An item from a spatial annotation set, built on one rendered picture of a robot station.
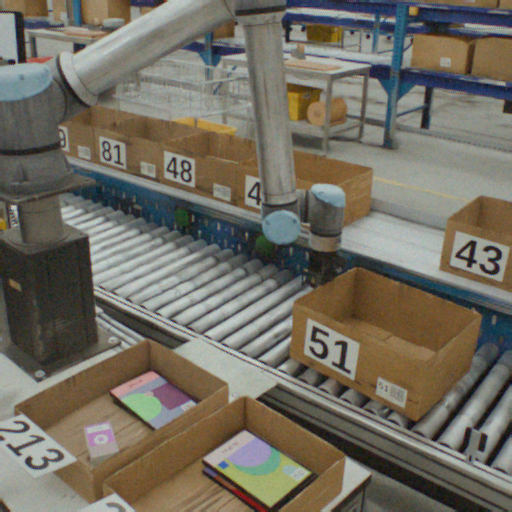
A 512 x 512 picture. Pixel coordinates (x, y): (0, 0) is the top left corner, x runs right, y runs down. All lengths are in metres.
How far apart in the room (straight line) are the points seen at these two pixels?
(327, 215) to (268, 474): 0.70
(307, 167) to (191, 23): 1.03
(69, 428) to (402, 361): 0.77
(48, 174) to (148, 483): 0.73
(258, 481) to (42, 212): 0.81
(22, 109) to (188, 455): 0.84
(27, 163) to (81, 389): 0.54
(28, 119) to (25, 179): 0.14
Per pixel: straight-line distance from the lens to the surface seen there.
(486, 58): 6.37
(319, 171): 2.47
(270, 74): 1.49
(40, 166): 1.58
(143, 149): 2.64
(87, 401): 1.61
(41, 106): 1.57
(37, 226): 1.64
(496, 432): 1.64
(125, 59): 1.66
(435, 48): 6.54
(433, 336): 1.83
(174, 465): 1.39
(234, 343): 1.82
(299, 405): 1.67
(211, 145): 2.78
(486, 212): 2.22
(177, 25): 1.63
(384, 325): 1.90
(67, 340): 1.76
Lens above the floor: 1.73
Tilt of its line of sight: 26 degrees down
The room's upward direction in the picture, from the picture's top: 2 degrees clockwise
